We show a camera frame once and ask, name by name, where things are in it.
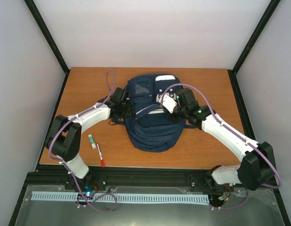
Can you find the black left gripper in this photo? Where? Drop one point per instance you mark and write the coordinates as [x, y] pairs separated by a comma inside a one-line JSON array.
[[130, 111]]

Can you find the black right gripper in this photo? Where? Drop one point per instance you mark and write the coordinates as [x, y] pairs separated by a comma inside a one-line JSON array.
[[175, 120]]

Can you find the navy blue student backpack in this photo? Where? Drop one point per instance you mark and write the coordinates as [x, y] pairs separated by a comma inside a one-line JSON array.
[[151, 129]]

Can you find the white green glue stick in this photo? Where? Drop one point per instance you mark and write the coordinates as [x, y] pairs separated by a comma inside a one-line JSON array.
[[91, 139]]

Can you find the red white marker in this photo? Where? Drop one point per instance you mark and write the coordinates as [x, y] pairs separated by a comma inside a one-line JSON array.
[[100, 155]]

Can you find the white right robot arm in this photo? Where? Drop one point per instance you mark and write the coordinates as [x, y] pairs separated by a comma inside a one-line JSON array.
[[256, 159]]

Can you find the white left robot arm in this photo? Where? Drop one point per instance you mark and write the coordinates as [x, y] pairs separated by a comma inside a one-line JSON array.
[[64, 137]]

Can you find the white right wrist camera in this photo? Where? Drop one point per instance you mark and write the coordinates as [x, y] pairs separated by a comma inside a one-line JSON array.
[[167, 103]]

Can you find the black right frame post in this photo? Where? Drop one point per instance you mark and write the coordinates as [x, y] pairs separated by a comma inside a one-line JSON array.
[[273, 4]]

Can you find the black frame post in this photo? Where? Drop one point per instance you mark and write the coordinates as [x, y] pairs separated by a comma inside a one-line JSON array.
[[273, 4], [46, 33]]

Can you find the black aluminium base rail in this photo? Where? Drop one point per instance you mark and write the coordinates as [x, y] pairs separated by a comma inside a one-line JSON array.
[[195, 179]]

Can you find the light blue slotted cable duct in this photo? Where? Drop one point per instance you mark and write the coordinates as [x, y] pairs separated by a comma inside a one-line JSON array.
[[199, 199]]

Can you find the black left frame post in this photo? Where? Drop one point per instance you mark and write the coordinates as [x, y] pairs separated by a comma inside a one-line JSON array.
[[46, 33]]

